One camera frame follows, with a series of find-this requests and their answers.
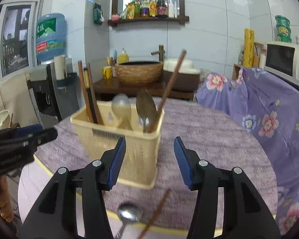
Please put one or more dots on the white bottle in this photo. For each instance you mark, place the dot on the white bottle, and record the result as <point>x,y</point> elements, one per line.
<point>173,10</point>

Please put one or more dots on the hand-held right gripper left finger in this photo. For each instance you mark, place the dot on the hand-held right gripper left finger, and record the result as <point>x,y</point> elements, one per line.
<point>117,161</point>

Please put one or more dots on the beige panel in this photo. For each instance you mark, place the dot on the beige panel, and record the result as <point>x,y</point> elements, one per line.
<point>12,97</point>

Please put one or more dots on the pink bowl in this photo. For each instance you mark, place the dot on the pink bowl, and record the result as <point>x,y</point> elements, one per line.
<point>115,17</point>

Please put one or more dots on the grey water dispenser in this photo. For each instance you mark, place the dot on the grey water dispenser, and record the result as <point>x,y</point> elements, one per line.
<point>47,97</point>

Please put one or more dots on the white paper cup stack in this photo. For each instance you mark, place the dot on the white paper cup stack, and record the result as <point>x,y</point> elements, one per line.
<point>59,67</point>

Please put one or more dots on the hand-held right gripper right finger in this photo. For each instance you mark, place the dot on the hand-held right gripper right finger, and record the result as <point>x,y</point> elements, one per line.
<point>183,164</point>

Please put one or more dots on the yellow green packet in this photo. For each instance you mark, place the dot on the yellow green packet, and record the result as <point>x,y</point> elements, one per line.
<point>130,11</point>

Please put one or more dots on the brown pot with white lid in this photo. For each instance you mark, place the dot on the brown pot with white lid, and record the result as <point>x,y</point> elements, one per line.
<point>182,77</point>

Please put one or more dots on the wooden framed mirror shelf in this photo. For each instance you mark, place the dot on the wooden framed mirror shelf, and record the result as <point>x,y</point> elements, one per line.
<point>147,21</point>

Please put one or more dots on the yellow label bottle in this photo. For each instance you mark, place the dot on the yellow label bottle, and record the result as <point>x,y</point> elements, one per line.
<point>153,8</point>

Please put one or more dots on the yellow mug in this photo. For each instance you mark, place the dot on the yellow mug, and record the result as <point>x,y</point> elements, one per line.
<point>107,72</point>

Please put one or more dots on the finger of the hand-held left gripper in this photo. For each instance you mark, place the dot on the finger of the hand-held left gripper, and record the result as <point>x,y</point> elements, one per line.
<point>30,130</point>
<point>46,135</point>

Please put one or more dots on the yellow soap bottle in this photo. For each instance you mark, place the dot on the yellow soap bottle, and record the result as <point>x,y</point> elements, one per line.
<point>123,57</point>

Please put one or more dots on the purple floral cloth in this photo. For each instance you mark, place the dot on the purple floral cloth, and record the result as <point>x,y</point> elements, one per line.
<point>271,109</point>

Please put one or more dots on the white microwave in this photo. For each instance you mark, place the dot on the white microwave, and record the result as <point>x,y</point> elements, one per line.
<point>281,59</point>

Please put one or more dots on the bamboo style faucet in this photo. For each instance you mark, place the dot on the bamboo style faucet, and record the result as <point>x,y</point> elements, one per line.
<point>160,52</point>

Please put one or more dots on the cream plastic utensil basket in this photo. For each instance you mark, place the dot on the cream plastic utensil basket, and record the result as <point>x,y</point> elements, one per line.
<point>129,154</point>

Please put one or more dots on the dark cup holder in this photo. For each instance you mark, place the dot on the dark cup holder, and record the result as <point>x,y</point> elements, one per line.
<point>68,81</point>

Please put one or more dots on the purple striped tablecloth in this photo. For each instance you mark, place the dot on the purple striped tablecloth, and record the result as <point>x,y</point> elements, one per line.
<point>214,134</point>

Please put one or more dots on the blue water bottle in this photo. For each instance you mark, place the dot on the blue water bottle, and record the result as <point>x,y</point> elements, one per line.
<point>51,37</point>

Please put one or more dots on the green wall packet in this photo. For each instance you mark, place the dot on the green wall packet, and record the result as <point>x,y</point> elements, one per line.
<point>98,15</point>

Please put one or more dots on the dark wooden counter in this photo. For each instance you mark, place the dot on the dark wooden counter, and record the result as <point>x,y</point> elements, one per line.
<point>107,87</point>

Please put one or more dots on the green bottle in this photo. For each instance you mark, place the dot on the green bottle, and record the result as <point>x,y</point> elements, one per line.
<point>137,10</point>

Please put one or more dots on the yellow patterned roll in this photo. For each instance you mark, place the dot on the yellow patterned roll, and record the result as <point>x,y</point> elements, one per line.
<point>249,47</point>

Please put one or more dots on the white framed window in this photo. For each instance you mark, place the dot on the white framed window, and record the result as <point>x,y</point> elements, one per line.
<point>17,39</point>

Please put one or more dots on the oil bottle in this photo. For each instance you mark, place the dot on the oil bottle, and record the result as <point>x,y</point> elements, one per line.
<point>144,8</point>

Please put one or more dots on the wicker sink basin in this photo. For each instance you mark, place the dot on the wicker sink basin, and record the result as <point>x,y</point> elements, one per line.
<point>139,73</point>

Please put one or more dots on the large metal spoon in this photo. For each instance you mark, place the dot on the large metal spoon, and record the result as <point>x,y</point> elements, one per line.
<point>120,104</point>

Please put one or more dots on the person's left hand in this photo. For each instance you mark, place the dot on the person's left hand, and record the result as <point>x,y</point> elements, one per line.
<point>1,199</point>

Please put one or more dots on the small metal spoon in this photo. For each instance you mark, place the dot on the small metal spoon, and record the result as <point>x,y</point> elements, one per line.
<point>129,214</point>

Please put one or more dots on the dark sauce bottle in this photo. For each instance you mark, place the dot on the dark sauce bottle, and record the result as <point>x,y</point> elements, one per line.
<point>162,6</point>

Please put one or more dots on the glass jar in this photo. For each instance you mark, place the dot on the glass jar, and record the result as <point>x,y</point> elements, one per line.
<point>258,57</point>

